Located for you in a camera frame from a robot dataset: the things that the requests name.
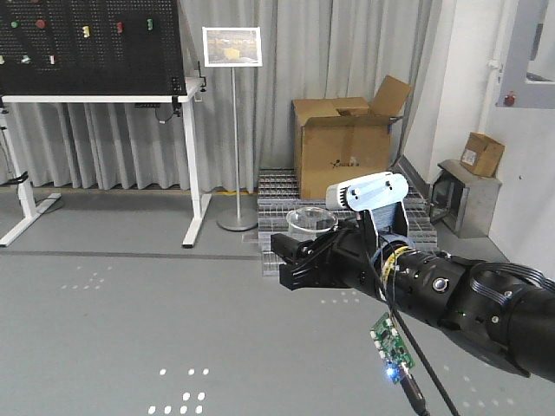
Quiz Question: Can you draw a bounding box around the sign stand with picture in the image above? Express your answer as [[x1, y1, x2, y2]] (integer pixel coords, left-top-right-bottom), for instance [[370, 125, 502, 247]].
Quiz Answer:
[[202, 27, 263, 232]]

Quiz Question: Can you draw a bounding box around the large cardboard box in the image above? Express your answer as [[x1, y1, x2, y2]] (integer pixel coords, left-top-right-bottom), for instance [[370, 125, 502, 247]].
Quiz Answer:
[[292, 75, 412, 199]]

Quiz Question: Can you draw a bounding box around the black cable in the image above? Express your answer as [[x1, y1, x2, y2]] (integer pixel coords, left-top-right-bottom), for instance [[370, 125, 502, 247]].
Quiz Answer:
[[363, 242, 460, 416]]

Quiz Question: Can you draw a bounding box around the clear glass beaker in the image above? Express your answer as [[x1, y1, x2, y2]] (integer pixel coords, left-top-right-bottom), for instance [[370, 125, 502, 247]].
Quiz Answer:
[[286, 206, 338, 241]]

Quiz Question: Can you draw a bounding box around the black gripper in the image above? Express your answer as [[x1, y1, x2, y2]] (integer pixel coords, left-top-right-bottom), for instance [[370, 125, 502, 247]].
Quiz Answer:
[[271, 229, 381, 300]]

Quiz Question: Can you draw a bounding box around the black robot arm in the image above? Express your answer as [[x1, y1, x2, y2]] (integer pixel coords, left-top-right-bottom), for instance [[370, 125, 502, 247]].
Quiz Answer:
[[271, 226, 554, 380]]

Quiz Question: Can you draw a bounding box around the white standing desk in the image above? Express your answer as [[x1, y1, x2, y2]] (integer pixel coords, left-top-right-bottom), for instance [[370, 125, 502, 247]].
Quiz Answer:
[[1, 77, 211, 248]]

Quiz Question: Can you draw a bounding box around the small cardboard box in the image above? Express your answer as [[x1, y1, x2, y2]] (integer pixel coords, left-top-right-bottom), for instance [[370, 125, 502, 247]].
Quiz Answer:
[[460, 132, 506, 178]]

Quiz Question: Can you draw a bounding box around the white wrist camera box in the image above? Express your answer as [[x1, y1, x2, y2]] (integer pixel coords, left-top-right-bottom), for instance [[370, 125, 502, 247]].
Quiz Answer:
[[325, 172, 409, 237]]

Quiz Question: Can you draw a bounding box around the green circuit board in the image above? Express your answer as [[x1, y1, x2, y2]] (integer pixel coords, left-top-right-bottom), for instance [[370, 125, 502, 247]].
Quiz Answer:
[[369, 313, 415, 384]]

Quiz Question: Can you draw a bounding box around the grey curtain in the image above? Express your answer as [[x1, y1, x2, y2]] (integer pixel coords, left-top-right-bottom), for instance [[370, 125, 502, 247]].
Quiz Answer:
[[29, 1, 454, 191]]

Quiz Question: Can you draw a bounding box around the black pegboard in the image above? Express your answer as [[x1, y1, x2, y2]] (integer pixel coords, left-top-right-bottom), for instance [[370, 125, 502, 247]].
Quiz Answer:
[[1, 0, 186, 96]]

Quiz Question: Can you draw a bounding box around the grey metal cabinet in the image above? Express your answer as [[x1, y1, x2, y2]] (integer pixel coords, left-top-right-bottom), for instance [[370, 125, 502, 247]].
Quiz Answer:
[[429, 159, 502, 238]]

